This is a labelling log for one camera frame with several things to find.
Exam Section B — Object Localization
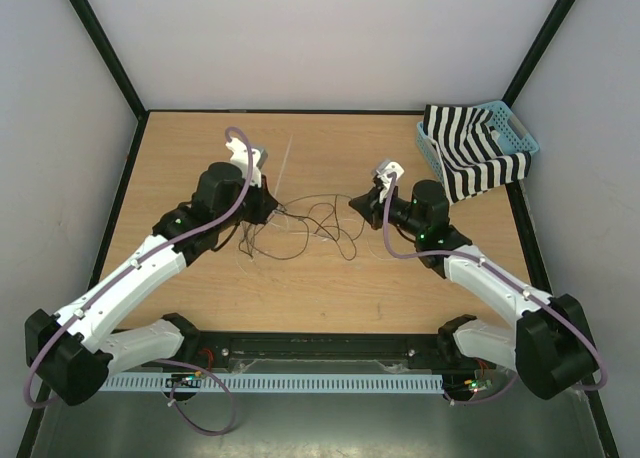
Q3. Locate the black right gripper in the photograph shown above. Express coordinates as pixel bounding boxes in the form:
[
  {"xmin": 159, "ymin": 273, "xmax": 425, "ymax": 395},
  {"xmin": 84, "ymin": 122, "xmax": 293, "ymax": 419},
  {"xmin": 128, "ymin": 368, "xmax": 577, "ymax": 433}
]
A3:
[{"xmin": 349, "ymin": 182, "xmax": 425, "ymax": 239}]

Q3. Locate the grey wire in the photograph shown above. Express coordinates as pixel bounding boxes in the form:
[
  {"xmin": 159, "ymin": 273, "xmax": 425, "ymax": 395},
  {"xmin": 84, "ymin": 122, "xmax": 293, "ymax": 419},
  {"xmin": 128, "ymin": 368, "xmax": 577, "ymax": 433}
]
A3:
[{"xmin": 237, "ymin": 192, "xmax": 361, "ymax": 259}]

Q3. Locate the white wire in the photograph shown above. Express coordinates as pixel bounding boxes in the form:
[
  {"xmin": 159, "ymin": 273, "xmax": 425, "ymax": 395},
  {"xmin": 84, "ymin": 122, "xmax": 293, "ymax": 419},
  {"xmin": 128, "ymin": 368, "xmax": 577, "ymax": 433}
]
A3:
[{"xmin": 234, "ymin": 212, "xmax": 396, "ymax": 277}]

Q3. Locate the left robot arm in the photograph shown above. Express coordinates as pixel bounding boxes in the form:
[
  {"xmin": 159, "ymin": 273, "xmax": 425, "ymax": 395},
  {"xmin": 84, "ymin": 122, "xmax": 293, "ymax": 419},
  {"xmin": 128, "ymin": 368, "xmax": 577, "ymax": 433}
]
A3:
[{"xmin": 25, "ymin": 162, "xmax": 278, "ymax": 406}]

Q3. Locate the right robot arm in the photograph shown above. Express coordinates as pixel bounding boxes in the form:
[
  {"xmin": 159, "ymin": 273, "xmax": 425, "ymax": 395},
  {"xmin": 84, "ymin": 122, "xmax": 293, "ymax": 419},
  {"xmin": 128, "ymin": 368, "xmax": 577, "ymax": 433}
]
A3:
[{"xmin": 349, "ymin": 173, "xmax": 607, "ymax": 399}]

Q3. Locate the black white striped cloth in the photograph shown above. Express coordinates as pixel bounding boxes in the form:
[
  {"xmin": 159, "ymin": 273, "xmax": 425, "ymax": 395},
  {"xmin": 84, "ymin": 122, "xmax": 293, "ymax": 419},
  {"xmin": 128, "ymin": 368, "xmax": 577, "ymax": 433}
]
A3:
[{"xmin": 422, "ymin": 104, "xmax": 534, "ymax": 204}]

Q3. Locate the light blue perforated basket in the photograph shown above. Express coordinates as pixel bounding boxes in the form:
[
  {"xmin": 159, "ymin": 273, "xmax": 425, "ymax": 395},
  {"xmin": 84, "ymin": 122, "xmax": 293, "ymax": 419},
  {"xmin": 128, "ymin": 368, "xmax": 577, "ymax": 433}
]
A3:
[{"xmin": 415, "ymin": 100, "xmax": 540, "ymax": 184}]

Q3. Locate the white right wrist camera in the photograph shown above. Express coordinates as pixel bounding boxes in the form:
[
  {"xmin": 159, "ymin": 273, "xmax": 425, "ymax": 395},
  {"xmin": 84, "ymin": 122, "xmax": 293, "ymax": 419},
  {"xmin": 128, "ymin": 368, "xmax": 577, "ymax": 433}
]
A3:
[{"xmin": 372, "ymin": 159, "xmax": 404, "ymax": 203}]

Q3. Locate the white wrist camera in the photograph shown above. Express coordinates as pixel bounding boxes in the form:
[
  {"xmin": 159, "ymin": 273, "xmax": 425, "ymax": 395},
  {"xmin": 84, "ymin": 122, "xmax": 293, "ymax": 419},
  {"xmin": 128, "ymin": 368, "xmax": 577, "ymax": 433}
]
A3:
[
  {"xmin": 225, "ymin": 137, "xmax": 268, "ymax": 188},
  {"xmin": 372, "ymin": 159, "xmax": 404, "ymax": 203}
]

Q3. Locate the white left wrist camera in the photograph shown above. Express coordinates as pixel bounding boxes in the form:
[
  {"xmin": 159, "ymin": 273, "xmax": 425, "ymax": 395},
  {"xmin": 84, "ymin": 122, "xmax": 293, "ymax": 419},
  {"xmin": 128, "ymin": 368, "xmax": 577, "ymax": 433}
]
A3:
[{"xmin": 225, "ymin": 137, "xmax": 268, "ymax": 188}]

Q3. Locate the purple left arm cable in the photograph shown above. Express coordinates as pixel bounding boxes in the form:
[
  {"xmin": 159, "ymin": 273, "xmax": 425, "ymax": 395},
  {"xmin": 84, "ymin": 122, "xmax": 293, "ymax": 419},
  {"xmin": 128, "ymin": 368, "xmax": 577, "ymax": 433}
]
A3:
[{"xmin": 23, "ymin": 126, "xmax": 254, "ymax": 437}]

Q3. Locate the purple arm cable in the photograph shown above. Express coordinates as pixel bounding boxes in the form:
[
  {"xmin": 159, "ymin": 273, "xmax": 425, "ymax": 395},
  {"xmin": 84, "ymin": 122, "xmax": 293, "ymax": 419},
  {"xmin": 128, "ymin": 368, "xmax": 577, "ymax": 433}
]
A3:
[
  {"xmin": 23, "ymin": 126, "xmax": 254, "ymax": 437},
  {"xmin": 382, "ymin": 172, "xmax": 610, "ymax": 407}
]

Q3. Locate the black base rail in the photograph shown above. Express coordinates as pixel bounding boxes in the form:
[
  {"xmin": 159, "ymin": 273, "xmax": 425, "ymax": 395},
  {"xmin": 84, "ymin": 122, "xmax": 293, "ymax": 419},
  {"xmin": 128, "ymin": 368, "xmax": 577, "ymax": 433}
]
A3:
[{"xmin": 139, "ymin": 331, "xmax": 499, "ymax": 372}]

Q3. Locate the light blue slotted cable duct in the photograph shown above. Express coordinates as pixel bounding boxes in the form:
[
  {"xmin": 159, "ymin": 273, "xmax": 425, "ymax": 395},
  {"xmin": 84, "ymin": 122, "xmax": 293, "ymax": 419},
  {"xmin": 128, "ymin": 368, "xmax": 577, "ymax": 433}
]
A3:
[{"xmin": 101, "ymin": 372, "xmax": 442, "ymax": 394}]

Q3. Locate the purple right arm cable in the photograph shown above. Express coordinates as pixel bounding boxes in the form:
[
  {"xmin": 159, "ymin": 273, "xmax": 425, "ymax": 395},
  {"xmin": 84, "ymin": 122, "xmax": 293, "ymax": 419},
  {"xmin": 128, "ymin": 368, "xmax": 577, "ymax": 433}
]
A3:
[{"xmin": 382, "ymin": 172, "xmax": 610, "ymax": 407}]

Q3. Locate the black cage frame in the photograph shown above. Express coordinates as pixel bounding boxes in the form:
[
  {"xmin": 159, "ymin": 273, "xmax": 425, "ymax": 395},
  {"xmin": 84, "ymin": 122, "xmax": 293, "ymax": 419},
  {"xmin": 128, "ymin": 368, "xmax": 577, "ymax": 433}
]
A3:
[{"xmin": 15, "ymin": 0, "xmax": 620, "ymax": 457}]

